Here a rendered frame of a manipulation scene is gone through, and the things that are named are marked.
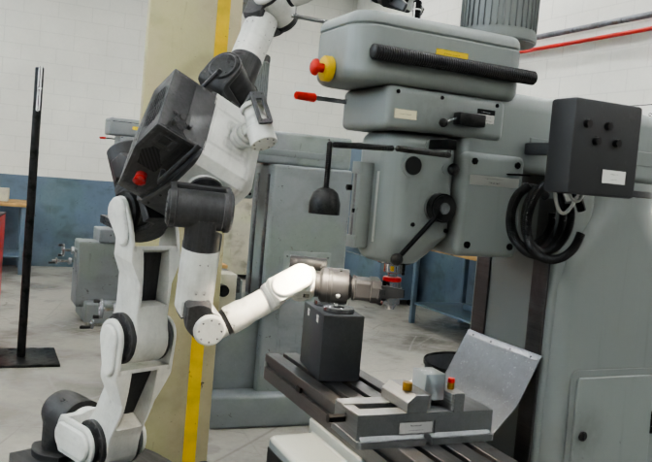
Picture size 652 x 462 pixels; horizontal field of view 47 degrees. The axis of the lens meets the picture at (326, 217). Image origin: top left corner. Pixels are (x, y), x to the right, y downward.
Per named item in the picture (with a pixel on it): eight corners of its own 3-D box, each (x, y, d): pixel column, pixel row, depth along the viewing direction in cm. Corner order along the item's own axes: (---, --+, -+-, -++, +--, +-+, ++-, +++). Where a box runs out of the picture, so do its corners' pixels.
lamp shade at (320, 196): (302, 212, 170) (305, 184, 170) (317, 212, 177) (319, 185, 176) (330, 215, 167) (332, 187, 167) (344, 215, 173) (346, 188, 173)
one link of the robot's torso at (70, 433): (51, 452, 223) (54, 410, 223) (112, 440, 238) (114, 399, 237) (86, 476, 209) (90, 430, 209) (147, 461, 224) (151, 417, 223)
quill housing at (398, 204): (382, 265, 175) (394, 128, 174) (343, 253, 194) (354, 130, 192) (449, 267, 183) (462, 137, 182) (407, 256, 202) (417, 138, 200)
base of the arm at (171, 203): (162, 241, 171) (168, 200, 165) (164, 210, 181) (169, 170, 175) (228, 247, 175) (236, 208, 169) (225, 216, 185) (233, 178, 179)
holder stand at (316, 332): (317, 381, 207) (324, 310, 206) (299, 361, 229) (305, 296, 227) (359, 381, 211) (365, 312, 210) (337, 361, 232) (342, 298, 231)
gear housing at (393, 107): (385, 127, 171) (389, 82, 170) (340, 129, 193) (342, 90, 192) (504, 141, 185) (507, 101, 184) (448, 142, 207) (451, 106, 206)
